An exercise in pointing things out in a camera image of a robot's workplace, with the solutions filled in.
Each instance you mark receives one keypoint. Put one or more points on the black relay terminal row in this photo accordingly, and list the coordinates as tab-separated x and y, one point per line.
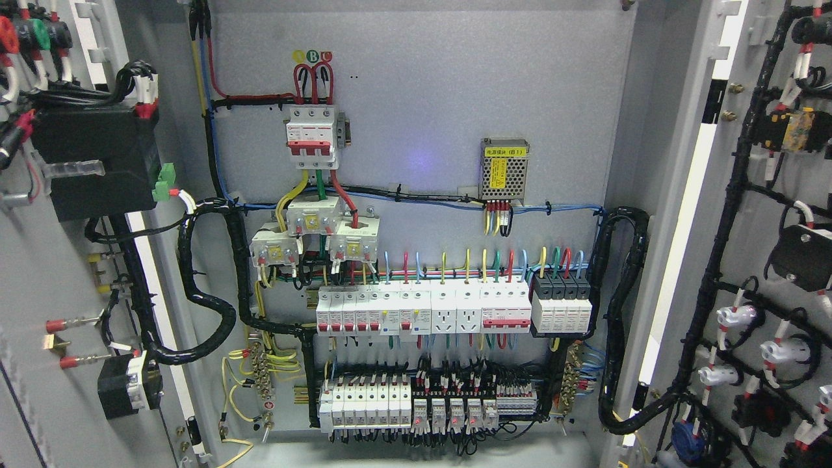
453	400

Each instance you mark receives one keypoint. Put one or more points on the white current transformer block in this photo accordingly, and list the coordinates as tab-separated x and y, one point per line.
310	215

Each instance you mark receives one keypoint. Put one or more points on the grey cabinet door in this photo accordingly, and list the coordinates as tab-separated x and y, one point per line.
53	417
727	355

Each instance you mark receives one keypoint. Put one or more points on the red white main breaker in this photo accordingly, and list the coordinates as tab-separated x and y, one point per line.
316	136

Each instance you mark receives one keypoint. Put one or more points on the white socket breaker row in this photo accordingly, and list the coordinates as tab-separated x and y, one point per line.
410	310

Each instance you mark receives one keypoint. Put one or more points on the black digital power meter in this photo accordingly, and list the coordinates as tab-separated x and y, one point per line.
102	161

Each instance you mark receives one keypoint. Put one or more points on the black white surge protector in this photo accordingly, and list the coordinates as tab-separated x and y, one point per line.
560	305

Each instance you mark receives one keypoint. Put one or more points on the metal mesh power supply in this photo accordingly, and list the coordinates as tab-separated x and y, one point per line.
504	167

